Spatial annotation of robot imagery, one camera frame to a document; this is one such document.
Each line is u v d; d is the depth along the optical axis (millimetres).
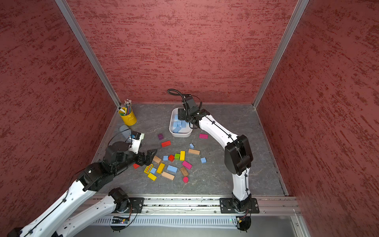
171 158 895
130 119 1014
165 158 900
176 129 1039
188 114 683
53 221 407
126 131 1008
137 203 742
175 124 1055
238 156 489
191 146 947
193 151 943
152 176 835
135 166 618
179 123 1065
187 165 875
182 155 917
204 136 1002
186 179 831
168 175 838
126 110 1002
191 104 673
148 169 843
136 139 590
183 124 1086
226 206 737
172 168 859
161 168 856
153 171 848
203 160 898
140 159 609
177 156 898
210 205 758
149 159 622
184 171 851
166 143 976
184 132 1033
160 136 1002
